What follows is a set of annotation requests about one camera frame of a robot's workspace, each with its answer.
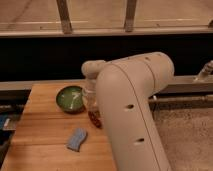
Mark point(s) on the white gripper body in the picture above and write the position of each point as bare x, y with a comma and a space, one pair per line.
89, 98

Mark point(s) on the green ceramic bowl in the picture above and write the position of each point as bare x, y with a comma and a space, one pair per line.
70, 99

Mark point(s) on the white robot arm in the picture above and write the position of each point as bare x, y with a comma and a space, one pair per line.
122, 88

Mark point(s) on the blue sponge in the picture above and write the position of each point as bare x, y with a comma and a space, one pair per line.
77, 138

